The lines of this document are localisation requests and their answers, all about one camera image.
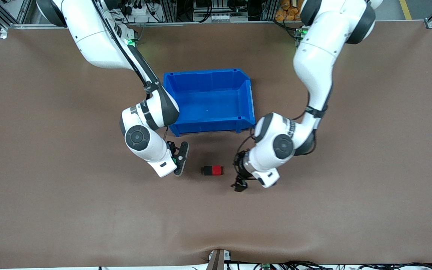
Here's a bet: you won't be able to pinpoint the white power strip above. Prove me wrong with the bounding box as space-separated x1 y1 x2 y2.
120 3 153 23

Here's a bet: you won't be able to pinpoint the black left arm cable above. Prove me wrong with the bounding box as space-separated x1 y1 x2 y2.
235 90 331 159

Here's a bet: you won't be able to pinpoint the black cable bundle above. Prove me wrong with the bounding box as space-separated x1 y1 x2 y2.
253 261 432 270

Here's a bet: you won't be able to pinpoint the blue plastic storage bin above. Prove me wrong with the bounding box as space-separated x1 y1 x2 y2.
163 68 257 137

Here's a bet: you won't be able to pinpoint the metal table edge bracket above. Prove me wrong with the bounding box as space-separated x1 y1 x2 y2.
208 249 232 270

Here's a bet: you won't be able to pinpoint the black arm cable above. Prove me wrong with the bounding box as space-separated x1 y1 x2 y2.
235 90 331 159
93 0 156 92

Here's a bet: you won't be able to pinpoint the orange netted items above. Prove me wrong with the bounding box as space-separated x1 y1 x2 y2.
275 0 303 22

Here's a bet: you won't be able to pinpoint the aluminium table frame rail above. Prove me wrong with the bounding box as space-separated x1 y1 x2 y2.
0 21 303 38

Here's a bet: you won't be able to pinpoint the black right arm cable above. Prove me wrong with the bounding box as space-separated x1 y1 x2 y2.
93 0 156 92

